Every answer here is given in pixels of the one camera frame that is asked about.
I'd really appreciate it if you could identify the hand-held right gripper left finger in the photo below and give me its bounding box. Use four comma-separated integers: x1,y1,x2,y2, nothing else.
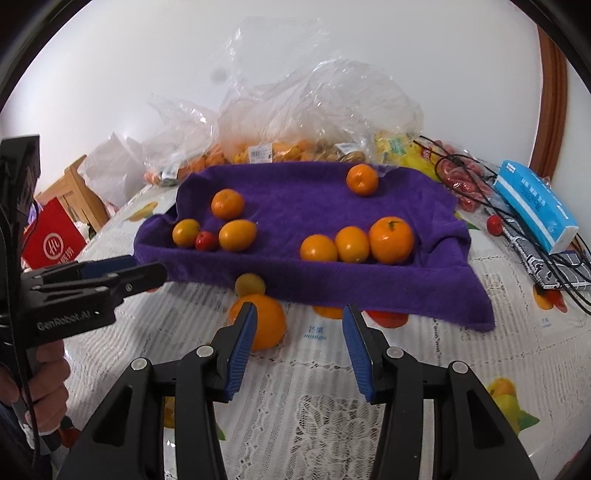
55,302,258,480

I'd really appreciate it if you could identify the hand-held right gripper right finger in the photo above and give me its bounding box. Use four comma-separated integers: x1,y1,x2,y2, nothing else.
342,303,541,480

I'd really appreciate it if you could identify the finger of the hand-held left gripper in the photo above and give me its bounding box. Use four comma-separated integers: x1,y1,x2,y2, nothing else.
105,261,168,297
76,255,139,280

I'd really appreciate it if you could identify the yellow-green fruit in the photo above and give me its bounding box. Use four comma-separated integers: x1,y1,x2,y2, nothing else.
235,272,267,297

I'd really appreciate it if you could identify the oblong yellow-orange fruit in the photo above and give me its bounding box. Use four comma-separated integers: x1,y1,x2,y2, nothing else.
218,219,258,252

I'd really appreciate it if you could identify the large orange with stem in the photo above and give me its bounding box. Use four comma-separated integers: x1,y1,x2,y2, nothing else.
369,216,415,265

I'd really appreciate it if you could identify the person's left forearm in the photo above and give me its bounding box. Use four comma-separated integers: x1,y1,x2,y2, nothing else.
0,397,51,480

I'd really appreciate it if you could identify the person's left hand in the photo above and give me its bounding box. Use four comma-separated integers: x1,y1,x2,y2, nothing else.
0,344,71,437

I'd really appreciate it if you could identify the wooden chair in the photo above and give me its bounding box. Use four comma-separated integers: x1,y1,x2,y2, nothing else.
34,155,121,232

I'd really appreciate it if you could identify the white plastic bag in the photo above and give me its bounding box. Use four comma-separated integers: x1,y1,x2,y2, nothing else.
78,131,153,206

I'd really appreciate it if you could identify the clear bag of tangerines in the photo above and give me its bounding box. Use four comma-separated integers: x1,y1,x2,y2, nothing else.
143,95,222,185

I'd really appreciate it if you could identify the purple towel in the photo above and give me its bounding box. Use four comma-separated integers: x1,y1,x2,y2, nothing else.
133,162,496,332

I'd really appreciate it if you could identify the dark patterned pouch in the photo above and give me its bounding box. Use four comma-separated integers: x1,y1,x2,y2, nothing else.
501,226,591,289

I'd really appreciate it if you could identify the bag of red tomatoes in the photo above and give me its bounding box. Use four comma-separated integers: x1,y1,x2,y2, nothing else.
416,138,502,213

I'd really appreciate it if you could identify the clear bag of brown longans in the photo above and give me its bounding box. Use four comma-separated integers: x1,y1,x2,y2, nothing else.
314,138,370,163

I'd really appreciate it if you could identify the yellow packet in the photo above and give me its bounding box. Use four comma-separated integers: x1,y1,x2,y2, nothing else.
374,131,439,181

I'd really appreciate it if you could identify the blue tissue pack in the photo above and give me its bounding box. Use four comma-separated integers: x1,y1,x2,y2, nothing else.
492,159,580,254

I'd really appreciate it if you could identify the large clear bag of oranges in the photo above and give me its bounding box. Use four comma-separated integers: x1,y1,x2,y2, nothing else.
217,18,423,164

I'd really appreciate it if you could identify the left hand-held gripper cable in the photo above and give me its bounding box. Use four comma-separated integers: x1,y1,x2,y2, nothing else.
0,194,42,472

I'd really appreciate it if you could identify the black cable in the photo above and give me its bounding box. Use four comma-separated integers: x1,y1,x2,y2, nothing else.
413,136,591,317

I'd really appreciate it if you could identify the brown wooden door frame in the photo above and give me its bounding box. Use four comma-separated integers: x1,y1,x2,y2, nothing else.
529,25,568,178

